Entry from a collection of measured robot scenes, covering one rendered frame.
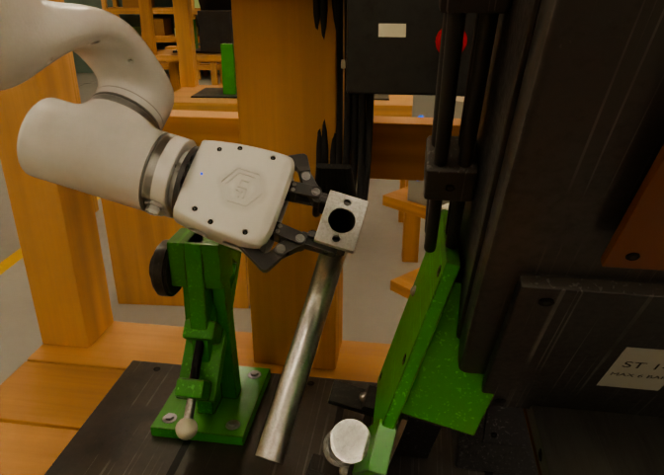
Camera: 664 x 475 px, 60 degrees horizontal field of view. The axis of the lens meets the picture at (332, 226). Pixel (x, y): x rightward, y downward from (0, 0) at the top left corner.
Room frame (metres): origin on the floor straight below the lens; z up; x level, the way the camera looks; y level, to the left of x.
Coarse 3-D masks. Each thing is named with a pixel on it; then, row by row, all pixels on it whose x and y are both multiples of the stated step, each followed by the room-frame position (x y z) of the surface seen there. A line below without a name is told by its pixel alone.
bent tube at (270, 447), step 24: (336, 192) 0.54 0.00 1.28; (336, 216) 0.54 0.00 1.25; (360, 216) 0.52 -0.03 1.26; (336, 264) 0.57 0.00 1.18; (312, 288) 0.58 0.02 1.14; (312, 312) 0.57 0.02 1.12; (312, 336) 0.55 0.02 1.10; (288, 360) 0.53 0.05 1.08; (312, 360) 0.53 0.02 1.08; (288, 384) 0.51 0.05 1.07; (288, 408) 0.49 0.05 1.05; (264, 432) 0.47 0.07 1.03; (288, 432) 0.47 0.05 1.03; (264, 456) 0.45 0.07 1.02
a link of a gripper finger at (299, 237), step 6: (276, 228) 0.52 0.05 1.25; (282, 228) 0.52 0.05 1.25; (288, 228) 0.52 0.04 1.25; (276, 234) 0.52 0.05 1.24; (282, 234) 0.51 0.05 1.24; (288, 234) 0.51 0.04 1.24; (294, 234) 0.51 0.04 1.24; (300, 234) 0.52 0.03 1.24; (276, 240) 0.53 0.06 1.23; (282, 240) 0.53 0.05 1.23; (294, 240) 0.51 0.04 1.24; (300, 240) 0.51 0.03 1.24
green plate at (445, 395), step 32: (448, 256) 0.40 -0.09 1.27; (416, 288) 0.48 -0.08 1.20; (448, 288) 0.39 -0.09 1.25; (416, 320) 0.42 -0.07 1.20; (448, 320) 0.40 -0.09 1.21; (416, 352) 0.39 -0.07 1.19; (448, 352) 0.40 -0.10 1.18; (384, 384) 0.45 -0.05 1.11; (416, 384) 0.40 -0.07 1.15; (448, 384) 0.40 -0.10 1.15; (480, 384) 0.40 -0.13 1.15; (384, 416) 0.40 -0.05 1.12; (416, 416) 0.40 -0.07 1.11; (448, 416) 0.40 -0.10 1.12; (480, 416) 0.40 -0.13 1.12
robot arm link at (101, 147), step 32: (96, 96) 0.59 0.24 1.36; (32, 128) 0.54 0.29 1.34; (64, 128) 0.54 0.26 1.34; (96, 128) 0.55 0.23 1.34; (128, 128) 0.55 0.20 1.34; (32, 160) 0.54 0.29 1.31; (64, 160) 0.53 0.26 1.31; (96, 160) 0.53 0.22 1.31; (128, 160) 0.53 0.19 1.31; (96, 192) 0.54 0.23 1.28; (128, 192) 0.52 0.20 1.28
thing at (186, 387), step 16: (240, 256) 0.75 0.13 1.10; (192, 336) 0.64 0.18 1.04; (208, 336) 0.64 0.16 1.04; (224, 336) 0.66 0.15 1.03; (192, 352) 0.65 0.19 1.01; (224, 352) 0.65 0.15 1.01; (192, 368) 0.62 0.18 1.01; (208, 368) 0.63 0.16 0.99; (176, 384) 0.60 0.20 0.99; (192, 384) 0.60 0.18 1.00; (208, 384) 0.61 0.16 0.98; (208, 400) 0.61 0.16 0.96
